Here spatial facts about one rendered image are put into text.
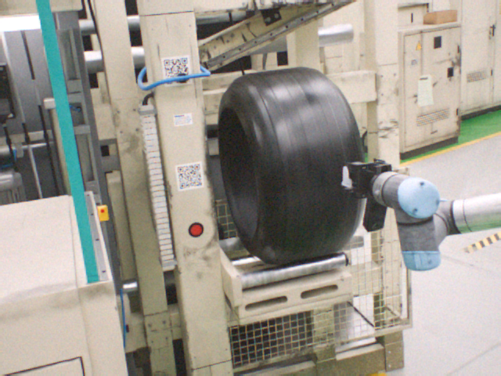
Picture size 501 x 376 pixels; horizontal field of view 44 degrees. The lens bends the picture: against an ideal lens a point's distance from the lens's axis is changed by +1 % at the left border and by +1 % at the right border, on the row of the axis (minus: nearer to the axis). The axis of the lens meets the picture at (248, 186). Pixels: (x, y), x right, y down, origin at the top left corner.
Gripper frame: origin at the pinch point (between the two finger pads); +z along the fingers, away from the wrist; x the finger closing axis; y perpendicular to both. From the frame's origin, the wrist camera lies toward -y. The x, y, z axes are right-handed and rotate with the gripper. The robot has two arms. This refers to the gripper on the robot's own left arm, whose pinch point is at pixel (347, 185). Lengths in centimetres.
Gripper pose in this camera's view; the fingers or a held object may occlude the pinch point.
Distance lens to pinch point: 156.6
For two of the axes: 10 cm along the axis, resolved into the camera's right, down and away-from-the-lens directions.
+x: -9.5, 1.6, -2.6
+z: -2.8, -1.4, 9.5
